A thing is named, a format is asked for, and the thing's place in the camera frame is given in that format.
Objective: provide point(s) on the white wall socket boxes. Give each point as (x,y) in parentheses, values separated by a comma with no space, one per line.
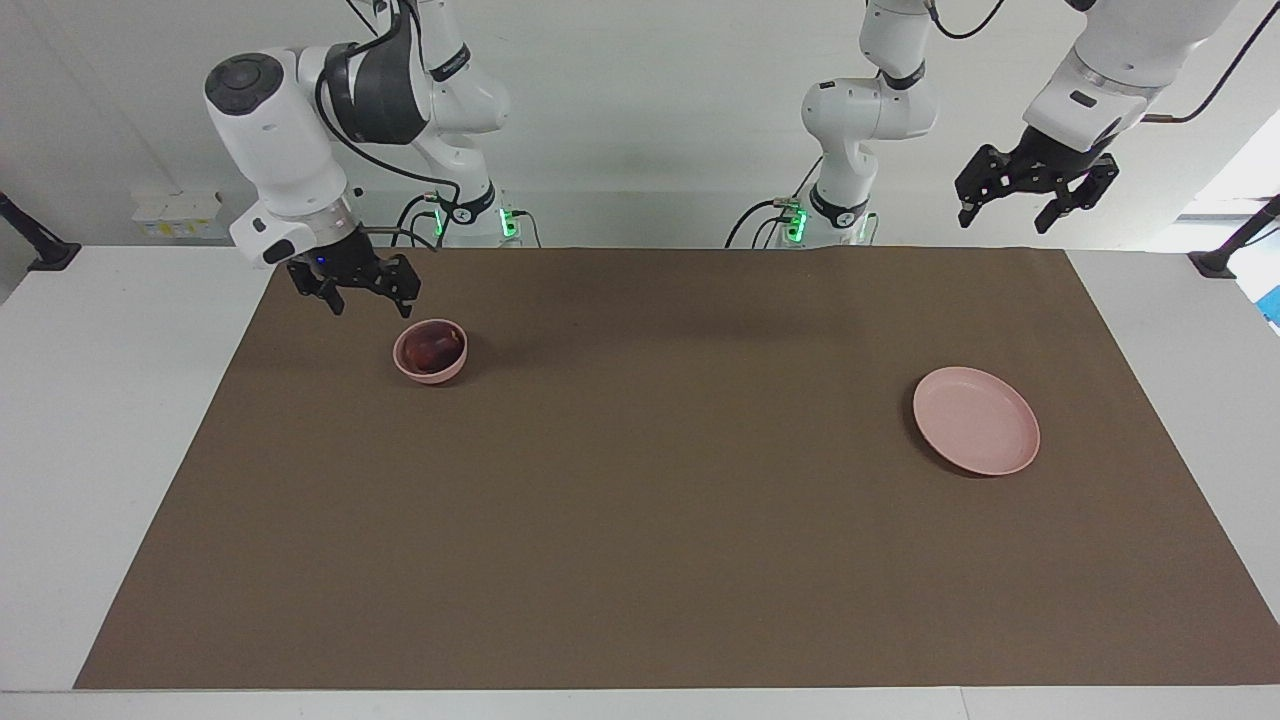
(175,215)

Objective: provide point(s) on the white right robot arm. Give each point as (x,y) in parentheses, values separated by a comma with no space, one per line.
(280,130)

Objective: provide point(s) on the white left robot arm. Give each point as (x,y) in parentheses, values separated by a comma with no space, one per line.
(865,110)

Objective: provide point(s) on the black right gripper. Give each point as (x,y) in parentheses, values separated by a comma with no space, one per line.
(345,262)

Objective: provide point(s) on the black clamp stand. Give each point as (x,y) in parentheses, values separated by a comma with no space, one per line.
(45,252)
(1220,262)

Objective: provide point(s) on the dark red apple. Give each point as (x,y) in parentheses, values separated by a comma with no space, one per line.
(432,350)

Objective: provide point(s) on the pink plate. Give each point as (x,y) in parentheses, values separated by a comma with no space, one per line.
(975,420)

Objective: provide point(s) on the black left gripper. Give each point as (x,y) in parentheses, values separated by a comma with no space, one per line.
(1050,160)

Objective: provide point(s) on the brown table mat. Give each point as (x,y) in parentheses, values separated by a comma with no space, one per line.
(640,520)

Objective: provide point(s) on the pink bowl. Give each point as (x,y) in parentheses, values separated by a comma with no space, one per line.
(430,378)

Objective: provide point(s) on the blue object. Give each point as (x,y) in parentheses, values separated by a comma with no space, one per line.
(1273,305)

